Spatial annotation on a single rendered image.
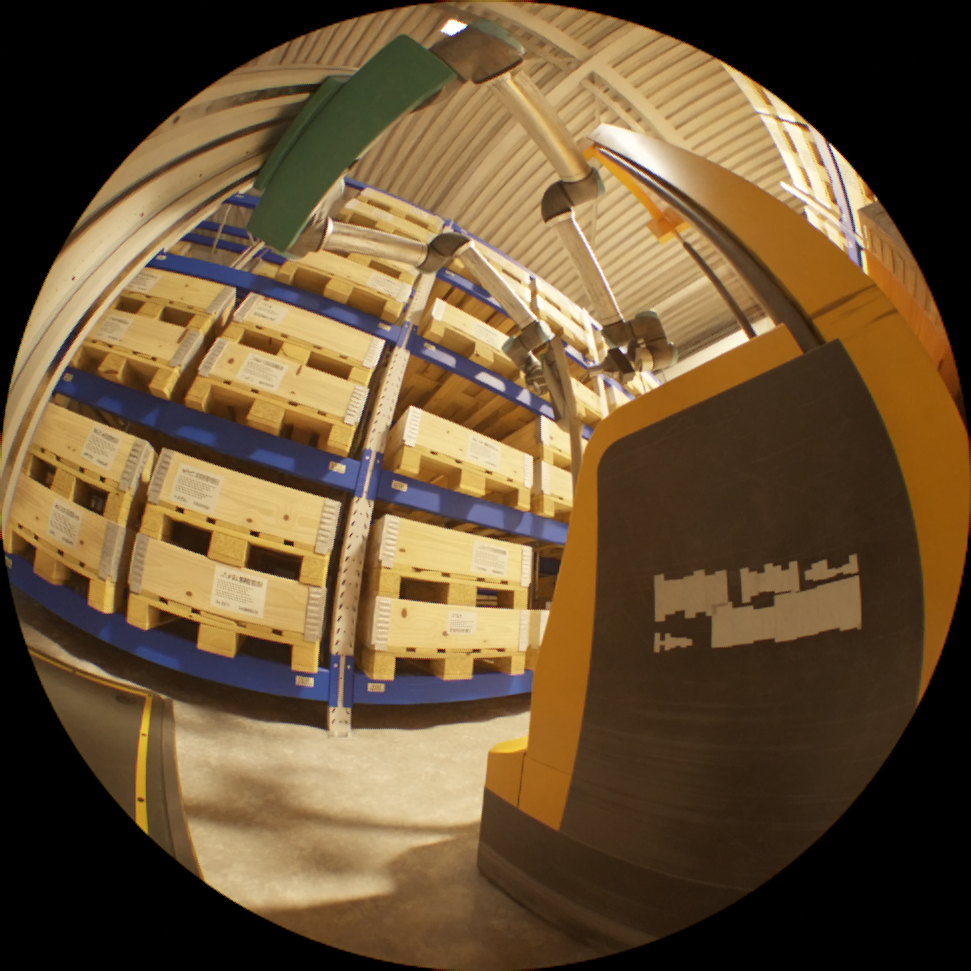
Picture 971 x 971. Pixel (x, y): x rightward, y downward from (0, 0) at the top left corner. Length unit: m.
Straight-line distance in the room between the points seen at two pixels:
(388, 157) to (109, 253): 7.20
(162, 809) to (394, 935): 0.41
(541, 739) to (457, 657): 1.01
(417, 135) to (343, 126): 6.61
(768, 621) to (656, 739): 0.17
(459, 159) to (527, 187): 1.48
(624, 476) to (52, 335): 0.81
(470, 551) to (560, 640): 1.09
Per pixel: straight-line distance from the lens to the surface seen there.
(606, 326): 1.23
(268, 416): 1.41
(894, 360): 0.48
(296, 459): 1.41
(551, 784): 0.51
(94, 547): 1.52
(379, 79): 0.85
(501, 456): 1.77
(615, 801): 0.46
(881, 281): 0.64
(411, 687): 1.48
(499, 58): 1.00
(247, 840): 0.88
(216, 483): 1.34
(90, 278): 0.64
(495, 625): 1.56
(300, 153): 0.93
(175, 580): 1.34
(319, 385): 1.50
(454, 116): 7.39
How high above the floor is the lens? 0.61
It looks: 22 degrees up
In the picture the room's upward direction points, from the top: 4 degrees clockwise
